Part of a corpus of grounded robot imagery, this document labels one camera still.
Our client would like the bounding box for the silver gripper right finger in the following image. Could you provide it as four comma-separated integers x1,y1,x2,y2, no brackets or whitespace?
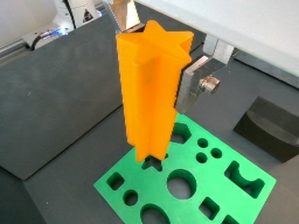
175,35,234,114

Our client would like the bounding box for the aluminium rail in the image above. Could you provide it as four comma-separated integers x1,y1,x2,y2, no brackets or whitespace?
0,39,30,60

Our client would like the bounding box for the black block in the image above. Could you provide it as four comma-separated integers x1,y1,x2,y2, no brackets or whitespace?
234,97,299,163

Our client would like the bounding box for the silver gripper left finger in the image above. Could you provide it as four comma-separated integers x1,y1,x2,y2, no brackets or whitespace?
110,0,146,33

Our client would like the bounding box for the orange star-shaped peg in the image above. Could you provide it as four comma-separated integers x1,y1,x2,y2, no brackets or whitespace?
116,20,194,161

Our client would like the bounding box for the dark grey mat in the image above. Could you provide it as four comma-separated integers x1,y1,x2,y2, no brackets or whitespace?
0,17,122,179

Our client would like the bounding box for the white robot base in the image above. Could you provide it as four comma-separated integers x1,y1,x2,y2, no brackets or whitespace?
23,0,100,51

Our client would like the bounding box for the green shape-sorting board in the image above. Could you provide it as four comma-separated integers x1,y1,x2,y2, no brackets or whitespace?
95,115,277,224

